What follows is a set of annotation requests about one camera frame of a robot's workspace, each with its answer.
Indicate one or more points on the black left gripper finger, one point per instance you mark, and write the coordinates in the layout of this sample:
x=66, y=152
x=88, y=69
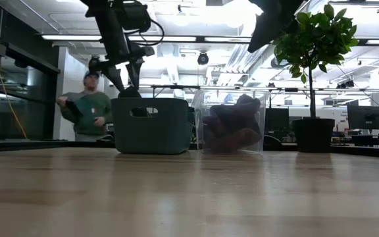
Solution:
x=134, y=74
x=115, y=77

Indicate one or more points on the pink fleece baseball cap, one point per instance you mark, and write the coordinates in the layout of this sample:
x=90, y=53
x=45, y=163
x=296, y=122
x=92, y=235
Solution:
x=232, y=140

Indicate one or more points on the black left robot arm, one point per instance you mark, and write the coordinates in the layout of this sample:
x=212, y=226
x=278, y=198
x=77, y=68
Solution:
x=110, y=29

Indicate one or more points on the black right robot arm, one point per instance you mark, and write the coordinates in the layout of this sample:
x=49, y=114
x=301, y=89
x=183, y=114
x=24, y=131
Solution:
x=275, y=19

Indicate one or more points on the person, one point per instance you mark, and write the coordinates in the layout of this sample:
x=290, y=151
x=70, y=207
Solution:
x=90, y=112

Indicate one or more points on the blue-grey plastic bin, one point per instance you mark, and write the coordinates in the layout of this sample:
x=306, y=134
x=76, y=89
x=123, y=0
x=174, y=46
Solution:
x=150, y=135

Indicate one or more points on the clear plastic storage bin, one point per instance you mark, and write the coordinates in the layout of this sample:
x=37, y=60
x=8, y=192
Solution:
x=196, y=98

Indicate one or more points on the black hanging spotlight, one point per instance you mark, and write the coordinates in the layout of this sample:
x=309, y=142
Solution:
x=203, y=58

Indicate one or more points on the dark glass partition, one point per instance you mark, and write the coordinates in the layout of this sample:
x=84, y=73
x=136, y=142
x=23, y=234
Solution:
x=28, y=98

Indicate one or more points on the black computer monitor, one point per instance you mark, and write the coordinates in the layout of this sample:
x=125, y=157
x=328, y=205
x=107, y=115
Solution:
x=365, y=116
x=276, y=120

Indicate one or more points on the green leafy tree plant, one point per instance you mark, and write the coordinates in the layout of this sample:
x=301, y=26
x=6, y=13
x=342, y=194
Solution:
x=314, y=36

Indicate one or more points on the black plant pot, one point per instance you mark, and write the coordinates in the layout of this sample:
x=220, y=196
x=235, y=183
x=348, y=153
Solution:
x=313, y=135

